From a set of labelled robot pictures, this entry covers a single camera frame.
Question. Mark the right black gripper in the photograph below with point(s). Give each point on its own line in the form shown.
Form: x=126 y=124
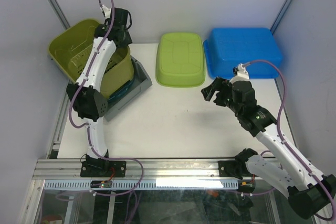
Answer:
x=218 y=84

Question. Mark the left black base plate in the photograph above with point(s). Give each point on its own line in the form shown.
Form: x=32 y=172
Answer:
x=118 y=170

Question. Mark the teal translucent tub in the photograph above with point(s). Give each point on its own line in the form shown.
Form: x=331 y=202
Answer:
x=120 y=92

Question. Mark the white slotted cable duct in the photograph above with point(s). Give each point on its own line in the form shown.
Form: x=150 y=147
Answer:
x=145 y=184

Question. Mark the right aluminium frame post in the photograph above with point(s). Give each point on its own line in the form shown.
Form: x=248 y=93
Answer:
x=288 y=1

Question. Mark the blue plastic tub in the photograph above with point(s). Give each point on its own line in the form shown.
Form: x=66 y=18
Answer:
x=225 y=48

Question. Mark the olive green slotted basket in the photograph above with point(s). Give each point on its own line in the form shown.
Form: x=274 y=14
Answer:
x=71 y=50

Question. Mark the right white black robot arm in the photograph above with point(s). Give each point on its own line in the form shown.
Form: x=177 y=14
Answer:
x=307 y=189

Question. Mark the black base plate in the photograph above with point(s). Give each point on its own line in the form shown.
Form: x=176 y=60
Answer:
x=233 y=168
x=118 y=170

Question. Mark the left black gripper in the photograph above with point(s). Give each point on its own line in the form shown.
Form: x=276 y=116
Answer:
x=127 y=41

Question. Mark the grey tray under basket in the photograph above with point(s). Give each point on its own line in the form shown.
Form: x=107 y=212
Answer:
x=136 y=82

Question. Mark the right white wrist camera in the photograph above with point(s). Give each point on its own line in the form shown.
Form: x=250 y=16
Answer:
x=240 y=73

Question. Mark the aluminium mounting rail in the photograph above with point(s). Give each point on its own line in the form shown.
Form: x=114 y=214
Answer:
x=71 y=168

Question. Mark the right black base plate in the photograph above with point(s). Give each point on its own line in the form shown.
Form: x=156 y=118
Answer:
x=233 y=168

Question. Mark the lime green shallow tub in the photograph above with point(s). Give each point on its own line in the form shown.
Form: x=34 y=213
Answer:
x=180 y=60

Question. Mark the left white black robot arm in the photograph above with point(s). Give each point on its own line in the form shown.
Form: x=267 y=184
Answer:
x=102 y=42

